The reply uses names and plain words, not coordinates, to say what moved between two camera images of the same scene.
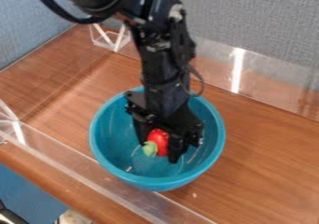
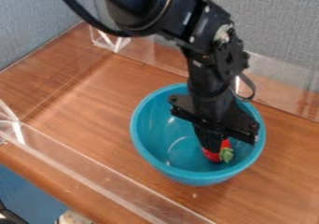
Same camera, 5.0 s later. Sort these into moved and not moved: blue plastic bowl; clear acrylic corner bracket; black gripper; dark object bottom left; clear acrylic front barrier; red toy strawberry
Moved: red toy strawberry; blue plastic bowl; black gripper
Not moved: dark object bottom left; clear acrylic front barrier; clear acrylic corner bracket
